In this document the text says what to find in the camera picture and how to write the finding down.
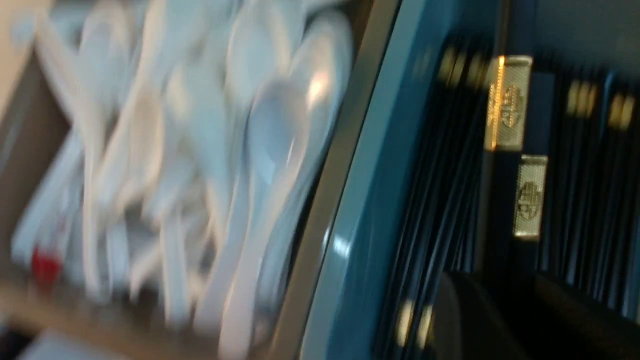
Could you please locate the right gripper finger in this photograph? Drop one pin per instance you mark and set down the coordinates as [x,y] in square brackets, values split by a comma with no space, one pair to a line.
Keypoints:
[552,322]

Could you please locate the black chopstick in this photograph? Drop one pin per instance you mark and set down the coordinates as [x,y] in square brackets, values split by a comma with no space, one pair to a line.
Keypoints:
[528,214]
[508,83]

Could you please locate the black chopsticks in bin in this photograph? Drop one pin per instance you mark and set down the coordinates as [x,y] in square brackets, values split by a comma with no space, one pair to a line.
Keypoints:
[586,122]

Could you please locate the blue-grey chopstick bin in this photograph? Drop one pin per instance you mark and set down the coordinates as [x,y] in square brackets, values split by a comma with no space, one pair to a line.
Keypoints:
[350,289]

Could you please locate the white spoon right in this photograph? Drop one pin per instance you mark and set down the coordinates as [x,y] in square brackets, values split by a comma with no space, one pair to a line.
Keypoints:
[286,135]

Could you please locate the brown spoon bin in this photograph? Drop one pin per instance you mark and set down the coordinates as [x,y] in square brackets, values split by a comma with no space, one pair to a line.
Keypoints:
[32,130]

